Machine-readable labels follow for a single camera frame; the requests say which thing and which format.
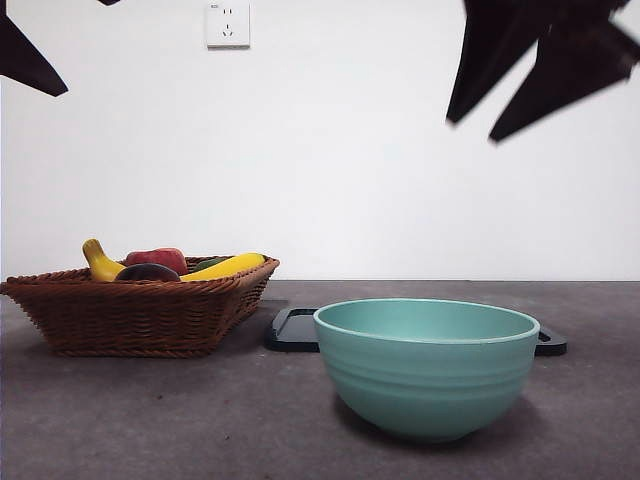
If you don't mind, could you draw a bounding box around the dark purple plum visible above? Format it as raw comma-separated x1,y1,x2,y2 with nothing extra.
113,263,181,283

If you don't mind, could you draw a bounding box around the teal ribbed bowl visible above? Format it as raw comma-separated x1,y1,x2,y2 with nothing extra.
312,298,541,444

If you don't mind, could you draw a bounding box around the yellow banana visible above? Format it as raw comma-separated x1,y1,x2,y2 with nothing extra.
82,238,267,283

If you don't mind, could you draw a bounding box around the red apple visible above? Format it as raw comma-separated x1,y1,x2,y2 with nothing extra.
124,247,188,275

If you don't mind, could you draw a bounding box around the green vegetable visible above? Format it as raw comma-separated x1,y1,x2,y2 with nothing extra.
192,256,232,274

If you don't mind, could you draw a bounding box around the brown wicker basket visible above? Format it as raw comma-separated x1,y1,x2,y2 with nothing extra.
0,256,280,359

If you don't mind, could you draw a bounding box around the black rectangular tray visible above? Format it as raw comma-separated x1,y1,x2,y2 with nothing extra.
263,307,569,357

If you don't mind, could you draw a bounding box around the white wall socket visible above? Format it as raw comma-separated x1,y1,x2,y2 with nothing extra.
206,2,251,50

